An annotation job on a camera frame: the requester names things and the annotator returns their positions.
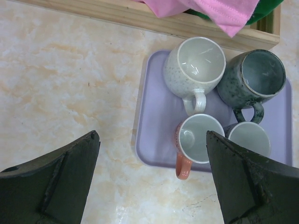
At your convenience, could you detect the lavender plastic tray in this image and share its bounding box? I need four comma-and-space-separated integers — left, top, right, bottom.
135, 49, 293, 168

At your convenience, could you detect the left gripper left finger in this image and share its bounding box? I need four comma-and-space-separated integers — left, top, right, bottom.
0, 131, 100, 224

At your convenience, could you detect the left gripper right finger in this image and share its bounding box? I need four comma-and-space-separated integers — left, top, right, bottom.
206, 131, 299, 224

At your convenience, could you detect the wooden rack base tray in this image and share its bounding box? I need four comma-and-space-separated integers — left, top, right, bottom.
24, 0, 281, 52

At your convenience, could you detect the white speckled mug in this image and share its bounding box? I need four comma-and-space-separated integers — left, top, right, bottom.
163, 37, 226, 116

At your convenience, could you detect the orange printed mug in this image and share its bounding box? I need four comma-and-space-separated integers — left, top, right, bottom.
174, 114, 225, 180

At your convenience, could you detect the pink shirt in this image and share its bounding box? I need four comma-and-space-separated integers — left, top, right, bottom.
142, 0, 259, 37

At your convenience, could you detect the grey blue printed mug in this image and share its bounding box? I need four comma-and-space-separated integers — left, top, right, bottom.
224, 121, 271, 157

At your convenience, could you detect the dark green speckled mug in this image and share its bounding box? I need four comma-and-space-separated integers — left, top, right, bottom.
217, 49, 286, 124

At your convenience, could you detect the green tank top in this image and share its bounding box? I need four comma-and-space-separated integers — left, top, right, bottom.
184, 0, 283, 25

